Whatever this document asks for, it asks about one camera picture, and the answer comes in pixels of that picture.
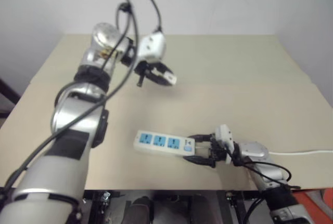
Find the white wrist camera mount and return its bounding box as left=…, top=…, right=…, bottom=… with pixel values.
left=137, top=32, right=168, bottom=63
left=214, top=124, right=236, bottom=165

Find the white charger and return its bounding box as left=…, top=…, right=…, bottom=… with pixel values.
left=166, top=74, right=178, bottom=87

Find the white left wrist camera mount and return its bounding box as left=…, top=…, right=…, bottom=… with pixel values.
left=137, top=32, right=168, bottom=63

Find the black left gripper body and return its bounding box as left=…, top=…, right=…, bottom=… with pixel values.
left=133, top=60, right=160, bottom=88

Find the white power strip cord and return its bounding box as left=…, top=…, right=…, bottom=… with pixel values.
left=268, top=150, right=333, bottom=155

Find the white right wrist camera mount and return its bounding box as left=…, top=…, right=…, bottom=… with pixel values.
left=214, top=124, right=236, bottom=165

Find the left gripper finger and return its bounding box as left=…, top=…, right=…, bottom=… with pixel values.
left=148, top=71, right=172, bottom=86
left=155, top=63, right=178, bottom=78

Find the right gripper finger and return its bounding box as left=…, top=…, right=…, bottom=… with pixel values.
left=193, top=133, right=215, bottom=143
left=182, top=155, right=217, bottom=169

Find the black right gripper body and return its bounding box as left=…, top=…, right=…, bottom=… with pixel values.
left=209, top=134, right=230, bottom=168

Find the dark rounded shape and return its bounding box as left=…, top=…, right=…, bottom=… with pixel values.
left=125, top=196, right=155, bottom=224

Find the orange object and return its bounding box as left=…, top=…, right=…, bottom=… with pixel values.
left=295, top=188, right=333, bottom=224

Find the white power strip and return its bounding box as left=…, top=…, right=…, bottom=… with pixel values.
left=133, top=129, right=212, bottom=159

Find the black metal frame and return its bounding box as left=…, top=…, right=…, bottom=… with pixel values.
left=217, top=190, right=247, bottom=224
left=82, top=190, right=113, bottom=224

